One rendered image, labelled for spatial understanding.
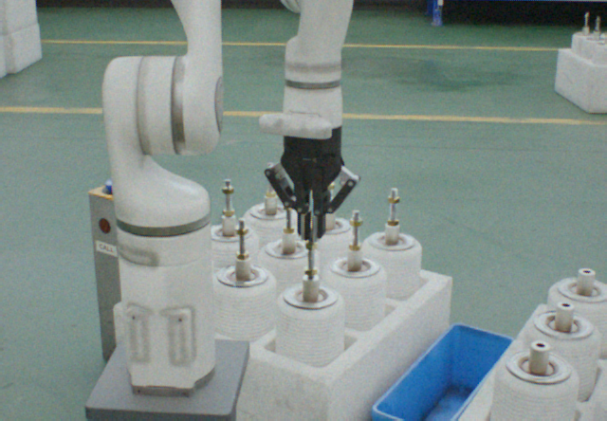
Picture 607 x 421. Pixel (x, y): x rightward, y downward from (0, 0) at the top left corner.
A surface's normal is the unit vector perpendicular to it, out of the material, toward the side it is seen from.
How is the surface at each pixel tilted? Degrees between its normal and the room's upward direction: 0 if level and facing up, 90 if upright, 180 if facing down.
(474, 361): 88
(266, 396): 90
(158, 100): 71
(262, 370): 90
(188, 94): 63
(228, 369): 0
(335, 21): 106
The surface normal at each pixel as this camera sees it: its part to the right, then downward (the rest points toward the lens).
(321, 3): 0.20, 0.52
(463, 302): 0.00, -0.94
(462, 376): -0.54, 0.25
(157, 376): -0.09, 0.33
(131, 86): -0.01, -0.25
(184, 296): 0.44, 0.29
